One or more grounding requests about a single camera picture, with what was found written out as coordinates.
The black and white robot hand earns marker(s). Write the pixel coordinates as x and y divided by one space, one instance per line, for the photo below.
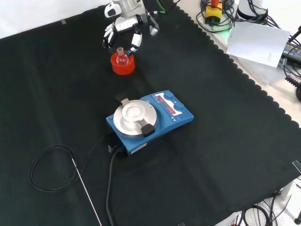
127 23

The clear round-bottom flask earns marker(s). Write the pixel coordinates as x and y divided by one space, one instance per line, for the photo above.
122 60

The grey tape piece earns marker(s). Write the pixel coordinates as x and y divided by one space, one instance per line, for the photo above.
63 21

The yellow stop button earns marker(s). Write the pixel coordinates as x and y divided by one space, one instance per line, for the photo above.
213 13

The blue heater with steel plate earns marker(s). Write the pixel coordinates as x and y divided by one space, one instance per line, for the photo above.
162 127

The pale board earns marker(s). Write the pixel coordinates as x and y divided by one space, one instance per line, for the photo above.
256 42

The black bench cloth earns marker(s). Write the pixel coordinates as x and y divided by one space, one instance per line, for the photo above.
200 164

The black box with yellow print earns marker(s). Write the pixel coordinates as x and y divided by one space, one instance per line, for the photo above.
292 50

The thin steel probe rod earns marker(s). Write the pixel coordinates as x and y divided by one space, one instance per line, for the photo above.
85 188

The clear cloth clip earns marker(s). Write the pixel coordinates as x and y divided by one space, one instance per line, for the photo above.
297 166

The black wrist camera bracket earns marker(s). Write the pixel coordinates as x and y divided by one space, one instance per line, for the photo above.
153 24

